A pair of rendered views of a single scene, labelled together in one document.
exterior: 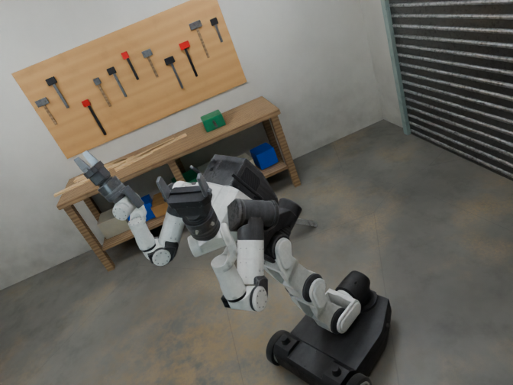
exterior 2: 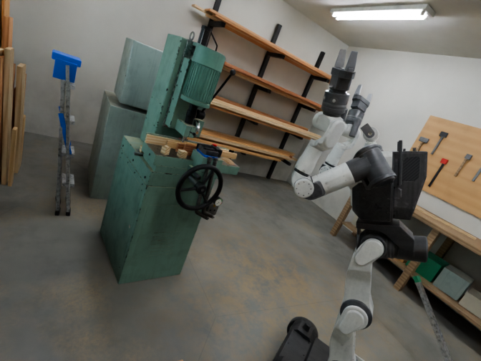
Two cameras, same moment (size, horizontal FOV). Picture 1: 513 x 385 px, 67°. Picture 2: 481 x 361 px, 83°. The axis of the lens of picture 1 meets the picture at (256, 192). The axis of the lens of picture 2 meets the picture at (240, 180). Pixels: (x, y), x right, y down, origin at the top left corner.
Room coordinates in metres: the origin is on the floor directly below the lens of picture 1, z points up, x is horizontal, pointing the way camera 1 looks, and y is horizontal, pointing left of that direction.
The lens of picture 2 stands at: (0.18, -0.64, 1.38)
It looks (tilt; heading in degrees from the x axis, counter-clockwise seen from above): 18 degrees down; 58
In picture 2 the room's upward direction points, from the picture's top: 22 degrees clockwise
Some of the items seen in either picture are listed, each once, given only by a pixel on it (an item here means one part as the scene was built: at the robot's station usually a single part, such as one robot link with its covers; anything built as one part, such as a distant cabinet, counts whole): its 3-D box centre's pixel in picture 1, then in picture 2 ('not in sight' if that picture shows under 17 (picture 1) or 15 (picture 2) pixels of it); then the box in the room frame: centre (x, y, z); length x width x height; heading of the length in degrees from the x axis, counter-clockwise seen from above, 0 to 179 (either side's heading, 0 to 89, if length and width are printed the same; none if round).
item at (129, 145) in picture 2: not in sight; (166, 162); (0.68, 1.11, 0.76); 0.57 x 0.45 x 0.09; 101
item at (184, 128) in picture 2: not in sight; (185, 129); (0.70, 1.01, 1.03); 0.14 x 0.07 x 0.09; 101
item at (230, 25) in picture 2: not in sight; (258, 107); (2.39, 3.16, 1.20); 2.71 x 0.56 x 2.40; 4
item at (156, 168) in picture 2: not in sight; (180, 165); (0.71, 0.93, 0.82); 0.40 x 0.21 x 0.04; 11
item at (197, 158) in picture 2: not in sight; (205, 161); (0.82, 0.81, 0.91); 0.15 x 0.14 x 0.09; 11
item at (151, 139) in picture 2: not in sight; (190, 146); (0.78, 1.02, 0.92); 0.60 x 0.02 x 0.05; 11
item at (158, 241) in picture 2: not in sight; (150, 212); (0.68, 1.11, 0.36); 0.58 x 0.45 x 0.71; 101
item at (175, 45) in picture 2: not in sight; (173, 97); (0.64, 1.27, 1.16); 0.22 x 0.22 x 0.72; 11
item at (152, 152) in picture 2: not in sight; (197, 162); (0.80, 0.90, 0.87); 0.61 x 0.30 x 0.06; 11
